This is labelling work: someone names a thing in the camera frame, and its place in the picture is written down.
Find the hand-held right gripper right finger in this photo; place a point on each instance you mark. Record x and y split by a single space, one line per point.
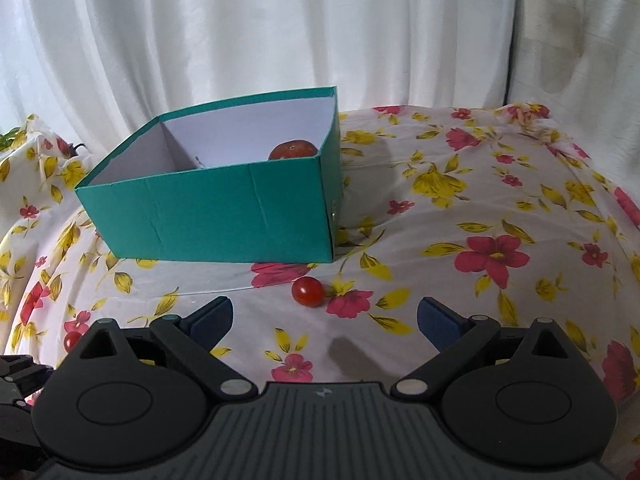
440 325

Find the red cherry tomato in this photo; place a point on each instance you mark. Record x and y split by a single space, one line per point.
307 291
71 342

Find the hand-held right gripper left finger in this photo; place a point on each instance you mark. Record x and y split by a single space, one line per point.
210 322

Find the white curtain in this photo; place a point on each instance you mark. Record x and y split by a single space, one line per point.
250 25

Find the teal cardboard box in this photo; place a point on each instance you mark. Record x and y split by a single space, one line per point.
210 215

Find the floral white tablecloth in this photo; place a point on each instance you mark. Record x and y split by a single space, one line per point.
475 210

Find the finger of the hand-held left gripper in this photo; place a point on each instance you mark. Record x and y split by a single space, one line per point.
22 377

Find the red apple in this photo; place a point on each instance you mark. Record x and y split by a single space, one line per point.
292 150

